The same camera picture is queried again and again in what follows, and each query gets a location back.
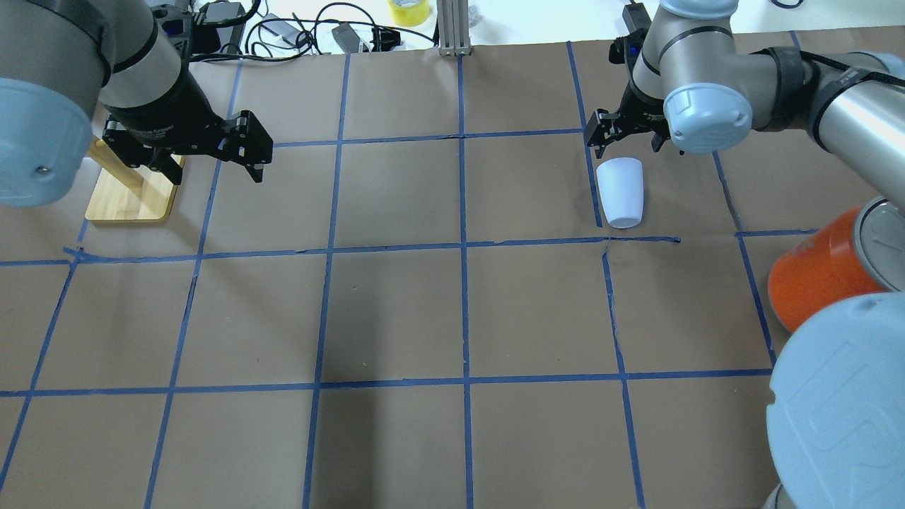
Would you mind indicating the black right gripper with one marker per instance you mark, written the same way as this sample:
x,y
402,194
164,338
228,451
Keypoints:
x,y
645,112

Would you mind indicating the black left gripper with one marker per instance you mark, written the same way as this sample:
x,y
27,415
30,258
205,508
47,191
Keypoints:
x,y
164,112

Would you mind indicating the light blue cup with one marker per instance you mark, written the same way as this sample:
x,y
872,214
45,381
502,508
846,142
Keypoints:
x,y
621,189

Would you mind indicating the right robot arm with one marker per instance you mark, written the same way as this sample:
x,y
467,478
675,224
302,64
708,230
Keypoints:
x,y
835,426

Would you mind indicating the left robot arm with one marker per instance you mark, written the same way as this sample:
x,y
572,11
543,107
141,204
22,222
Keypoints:
x,y
62,58

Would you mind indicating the wooden cup rack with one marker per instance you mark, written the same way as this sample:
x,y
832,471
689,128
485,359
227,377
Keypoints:
x,y
127,195

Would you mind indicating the black power brick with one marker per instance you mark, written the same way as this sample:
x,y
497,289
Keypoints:
x,y
636,20

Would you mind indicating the black power adapter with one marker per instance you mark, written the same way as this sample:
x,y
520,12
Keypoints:
x,y
348,39

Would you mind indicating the orange canister with grey lid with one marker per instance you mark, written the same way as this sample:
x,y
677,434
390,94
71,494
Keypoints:
x,y
861,252

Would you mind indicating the yellow tape roll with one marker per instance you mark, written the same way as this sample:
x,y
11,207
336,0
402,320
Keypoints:
x,y
409,13

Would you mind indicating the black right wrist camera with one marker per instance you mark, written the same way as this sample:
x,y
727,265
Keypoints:
x,y
627,49

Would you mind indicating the aluminium frame post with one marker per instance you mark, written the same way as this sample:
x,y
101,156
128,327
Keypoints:
x,y
453,28

